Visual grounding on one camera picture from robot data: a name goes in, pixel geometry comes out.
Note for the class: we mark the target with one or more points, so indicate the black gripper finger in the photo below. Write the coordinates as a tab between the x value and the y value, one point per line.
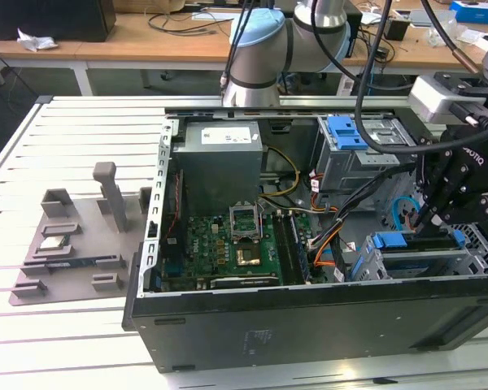
457	187
427	174

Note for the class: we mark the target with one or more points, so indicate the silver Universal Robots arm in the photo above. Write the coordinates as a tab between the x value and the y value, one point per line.
264	53

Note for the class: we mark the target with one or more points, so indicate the metal disk bay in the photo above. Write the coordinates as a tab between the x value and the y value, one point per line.
366	260

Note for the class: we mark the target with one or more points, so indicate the grey optical drive cage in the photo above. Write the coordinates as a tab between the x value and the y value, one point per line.
345	166

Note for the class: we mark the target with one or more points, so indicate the blue drive latch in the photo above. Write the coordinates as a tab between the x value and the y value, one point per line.
345	134

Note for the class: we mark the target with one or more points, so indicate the clear plastic bag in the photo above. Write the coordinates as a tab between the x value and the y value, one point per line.
461	34

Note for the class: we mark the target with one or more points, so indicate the blue cardboard box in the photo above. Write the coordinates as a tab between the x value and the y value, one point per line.
477	10

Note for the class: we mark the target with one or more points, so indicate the grey flat device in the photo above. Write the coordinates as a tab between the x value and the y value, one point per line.
421	17

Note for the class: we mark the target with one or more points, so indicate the CPU socket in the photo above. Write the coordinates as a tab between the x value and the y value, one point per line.
244	223

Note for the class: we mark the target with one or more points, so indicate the black open PC case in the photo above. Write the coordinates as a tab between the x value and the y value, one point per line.
309	325

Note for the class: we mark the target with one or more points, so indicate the grey power supply unit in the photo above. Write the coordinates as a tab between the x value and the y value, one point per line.
215	170

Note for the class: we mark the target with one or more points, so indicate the green motherboard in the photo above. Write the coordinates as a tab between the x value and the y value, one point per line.
211	252

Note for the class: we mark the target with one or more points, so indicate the wooden desk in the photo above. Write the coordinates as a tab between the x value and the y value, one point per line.
105	50

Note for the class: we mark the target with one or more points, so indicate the grey parts rack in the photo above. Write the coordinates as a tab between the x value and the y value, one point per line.
89	248

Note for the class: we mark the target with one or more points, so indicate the silver CPU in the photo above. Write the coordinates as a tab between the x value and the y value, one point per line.
53	242

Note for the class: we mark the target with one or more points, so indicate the large black box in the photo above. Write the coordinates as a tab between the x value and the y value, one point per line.
49	18

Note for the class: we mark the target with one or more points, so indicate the crumpled white paper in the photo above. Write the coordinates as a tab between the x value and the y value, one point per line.
36	40

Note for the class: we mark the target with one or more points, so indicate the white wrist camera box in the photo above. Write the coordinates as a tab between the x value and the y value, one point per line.
431	101

